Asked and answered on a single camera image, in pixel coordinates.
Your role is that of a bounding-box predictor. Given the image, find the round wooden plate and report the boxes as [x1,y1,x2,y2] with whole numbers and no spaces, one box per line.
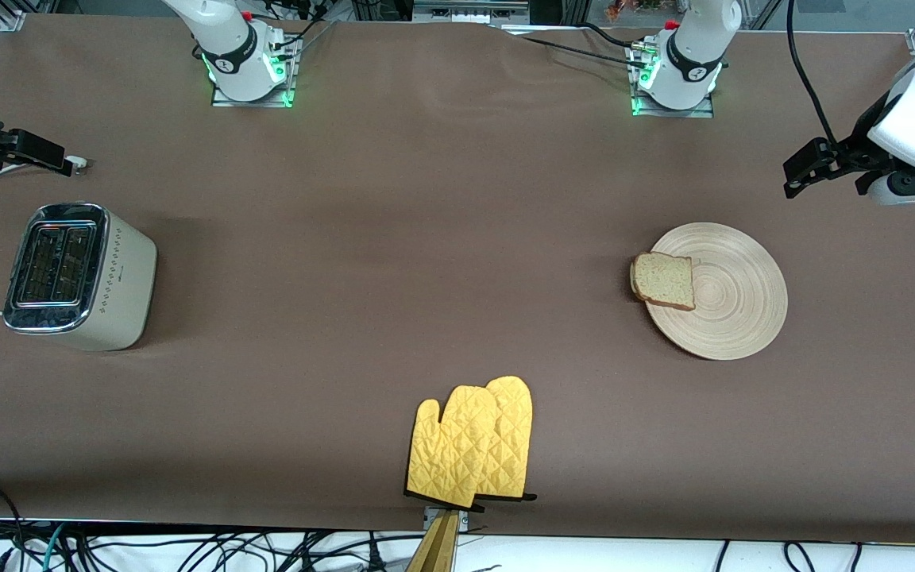
[642,222,789,361]

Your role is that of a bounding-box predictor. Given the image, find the slice of bread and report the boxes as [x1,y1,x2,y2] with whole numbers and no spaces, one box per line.
[630,252,697,311]

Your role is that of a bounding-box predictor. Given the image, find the teal cable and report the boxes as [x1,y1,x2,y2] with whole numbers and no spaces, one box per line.
[41,523,71,572]

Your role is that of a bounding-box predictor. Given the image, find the orange item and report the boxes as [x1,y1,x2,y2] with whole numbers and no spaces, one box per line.
[604,0,669,22]

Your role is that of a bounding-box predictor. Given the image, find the beige chrome toaster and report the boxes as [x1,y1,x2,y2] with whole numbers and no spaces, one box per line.
[2,202,158,352]

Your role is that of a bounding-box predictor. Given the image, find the small metal bracket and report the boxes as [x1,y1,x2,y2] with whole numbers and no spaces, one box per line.
[423,507,470,535]

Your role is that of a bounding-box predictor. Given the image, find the black cable to arm base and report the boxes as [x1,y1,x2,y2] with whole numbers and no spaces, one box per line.
[501,22,649,68]
[263,0,339,60]

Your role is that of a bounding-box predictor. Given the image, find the yellow quilted oven mitt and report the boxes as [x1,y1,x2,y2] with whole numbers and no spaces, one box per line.
[405,385,500,510]
[473,376,539,503]

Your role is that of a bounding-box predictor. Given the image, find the tan wooden post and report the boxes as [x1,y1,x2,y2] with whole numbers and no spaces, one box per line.
[406,510,459,572]

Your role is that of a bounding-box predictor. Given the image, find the grey device box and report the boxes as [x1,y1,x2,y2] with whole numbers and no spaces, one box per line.
[412,0,531,25]

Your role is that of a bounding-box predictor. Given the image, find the metal base plate left arm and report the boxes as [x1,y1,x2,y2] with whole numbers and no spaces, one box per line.
[631,40,716,119]

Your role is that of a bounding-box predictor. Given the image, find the brown table cover sheet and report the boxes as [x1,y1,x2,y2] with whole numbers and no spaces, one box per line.
[0,12,915,547]

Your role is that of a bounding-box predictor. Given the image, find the white toaster power cable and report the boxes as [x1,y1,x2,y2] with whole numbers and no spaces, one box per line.
[0,157,91,316]

